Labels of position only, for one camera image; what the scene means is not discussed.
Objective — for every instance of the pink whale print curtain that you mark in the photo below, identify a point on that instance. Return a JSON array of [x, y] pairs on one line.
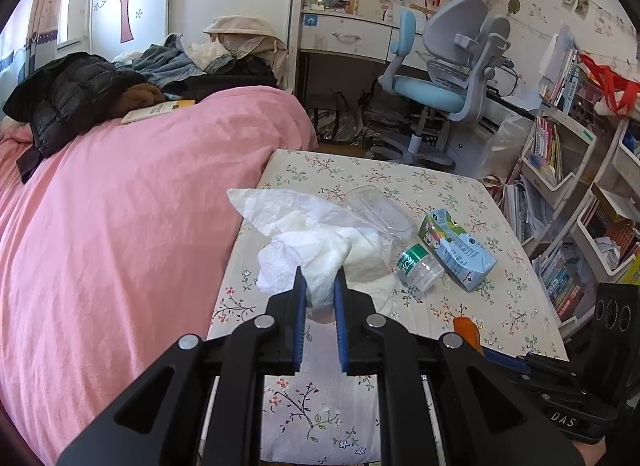
[[40, 10]]

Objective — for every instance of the blue denim clothes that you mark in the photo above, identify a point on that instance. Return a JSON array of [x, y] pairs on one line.
[[160, 63]]

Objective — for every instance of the yellow white book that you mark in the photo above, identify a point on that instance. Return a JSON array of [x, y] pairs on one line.
[[150, 113]]

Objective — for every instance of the white cloth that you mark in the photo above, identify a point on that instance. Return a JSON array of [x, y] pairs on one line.
[[210, 53]]

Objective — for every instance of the brown garment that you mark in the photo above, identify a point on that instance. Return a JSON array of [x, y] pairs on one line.
[[140, 98]]

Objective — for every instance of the white desk with shelves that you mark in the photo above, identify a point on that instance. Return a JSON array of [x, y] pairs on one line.
[[345, 38]]

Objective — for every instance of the beige pillow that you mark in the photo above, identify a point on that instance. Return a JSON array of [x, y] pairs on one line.
[[240, 28]]

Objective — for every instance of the clear plastic bag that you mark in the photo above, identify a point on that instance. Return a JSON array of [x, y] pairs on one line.
[[505, 145]]

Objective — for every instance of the row of upright books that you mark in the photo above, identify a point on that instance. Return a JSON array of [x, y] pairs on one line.
[[565, 70]]

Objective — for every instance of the black down jacket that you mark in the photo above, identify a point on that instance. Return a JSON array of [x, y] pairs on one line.
[[75, 95]]

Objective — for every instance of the white book rack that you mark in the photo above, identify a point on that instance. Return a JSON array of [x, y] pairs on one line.
[[550, 183]]

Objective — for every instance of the light blue milk carton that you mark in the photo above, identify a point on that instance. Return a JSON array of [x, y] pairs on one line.
[[460, 256]]

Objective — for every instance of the person's right forearm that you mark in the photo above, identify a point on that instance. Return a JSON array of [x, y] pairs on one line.
[[590, 453]]

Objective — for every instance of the clear plastic container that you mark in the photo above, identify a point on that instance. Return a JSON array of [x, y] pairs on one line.
[[380, 211]]

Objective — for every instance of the small clear bottle green label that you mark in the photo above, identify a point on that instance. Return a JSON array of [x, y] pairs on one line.
[[422, 271]]

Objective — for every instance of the white plastic bag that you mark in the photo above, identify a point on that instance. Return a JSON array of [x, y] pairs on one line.
[[270, 206]]

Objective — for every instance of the black garment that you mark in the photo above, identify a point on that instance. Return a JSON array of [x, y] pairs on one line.
[[225, 83]]

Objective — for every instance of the blue grey desk chair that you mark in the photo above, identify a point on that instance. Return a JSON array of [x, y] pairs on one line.
[[425, 90]]

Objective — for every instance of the silver foil bag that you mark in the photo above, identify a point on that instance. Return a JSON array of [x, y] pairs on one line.
[[335, 125]]

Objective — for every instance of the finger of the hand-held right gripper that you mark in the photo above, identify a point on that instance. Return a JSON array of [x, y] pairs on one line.
[[545, 368]]

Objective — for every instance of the floral tablecloth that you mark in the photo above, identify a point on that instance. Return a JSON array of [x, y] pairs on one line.
[[400, 170]]

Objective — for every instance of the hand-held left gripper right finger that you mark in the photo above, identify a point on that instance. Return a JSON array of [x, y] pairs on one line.
[[341, 316]]

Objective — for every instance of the orange peel piece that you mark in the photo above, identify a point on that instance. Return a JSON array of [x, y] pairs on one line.
[[467, 333]]

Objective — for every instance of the stack of books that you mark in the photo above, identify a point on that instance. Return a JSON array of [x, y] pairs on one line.
[[565, 286]]

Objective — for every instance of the pink bed blanket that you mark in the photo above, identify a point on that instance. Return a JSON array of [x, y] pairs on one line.
[[125, 221]]

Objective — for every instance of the red cloth bag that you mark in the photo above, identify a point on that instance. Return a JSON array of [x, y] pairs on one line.
[[612, 90]]

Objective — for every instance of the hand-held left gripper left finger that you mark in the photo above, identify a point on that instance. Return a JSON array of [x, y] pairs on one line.
[[299, 316]]

